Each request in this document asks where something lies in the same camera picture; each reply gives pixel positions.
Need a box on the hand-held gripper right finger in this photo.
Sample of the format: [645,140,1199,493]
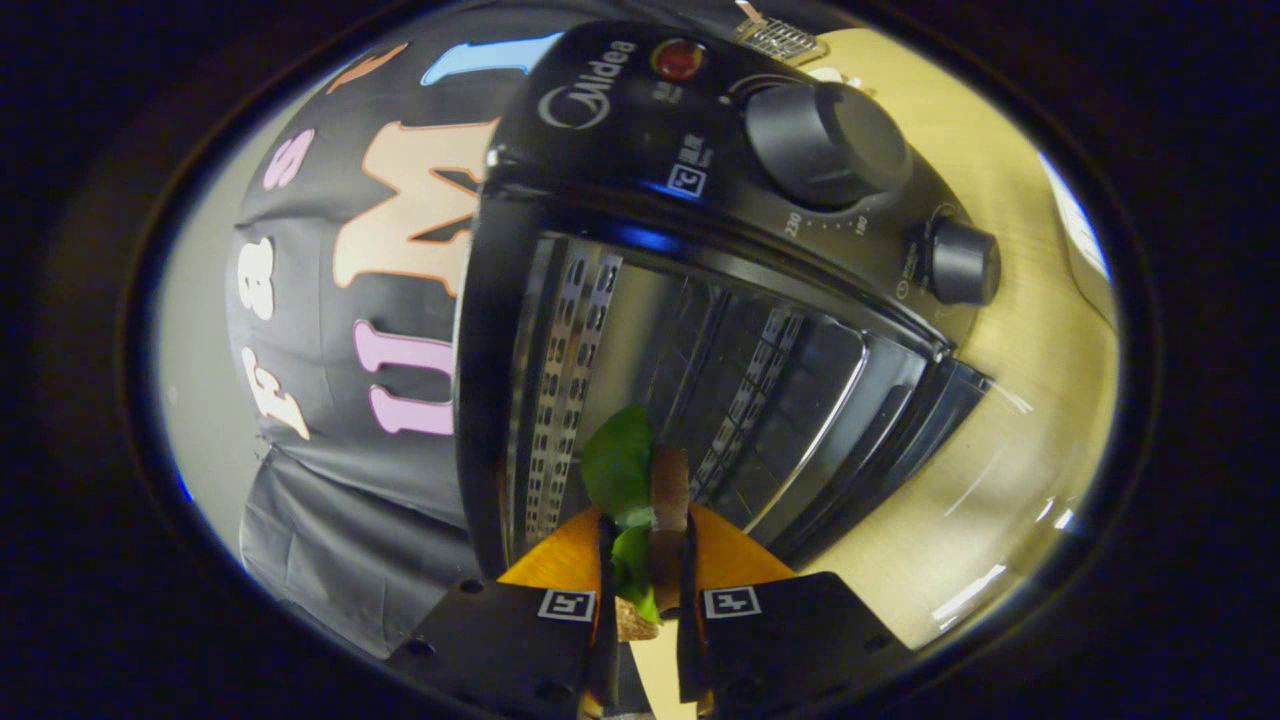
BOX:
[676,502,913,720]

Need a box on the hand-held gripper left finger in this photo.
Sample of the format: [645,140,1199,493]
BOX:
[385,505,621,720]

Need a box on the sandwich with lettuce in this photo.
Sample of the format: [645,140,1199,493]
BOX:
[580,403,693,643]

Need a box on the black toaster oven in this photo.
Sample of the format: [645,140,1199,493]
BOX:
[452,20,1003,581]

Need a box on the black backdrop cloth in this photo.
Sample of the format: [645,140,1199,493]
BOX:
[225,0,761,661]

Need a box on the metal mesh holder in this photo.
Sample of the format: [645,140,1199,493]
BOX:
[735,0,828,66]

